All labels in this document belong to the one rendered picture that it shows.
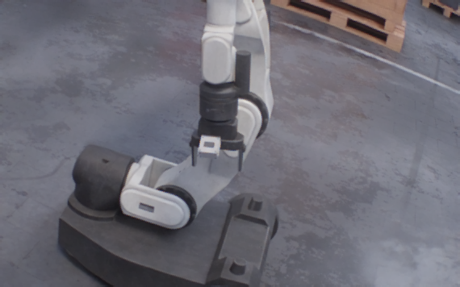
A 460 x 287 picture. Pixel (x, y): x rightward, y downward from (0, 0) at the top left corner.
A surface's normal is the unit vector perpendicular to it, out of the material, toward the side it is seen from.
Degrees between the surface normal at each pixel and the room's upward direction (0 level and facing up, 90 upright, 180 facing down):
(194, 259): 0
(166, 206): 90
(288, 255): 0
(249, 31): 90
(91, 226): 0
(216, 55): 90
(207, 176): 90
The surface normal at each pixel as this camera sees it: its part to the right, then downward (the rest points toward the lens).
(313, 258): 0.22, -0.86
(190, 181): -0.18, 0.42
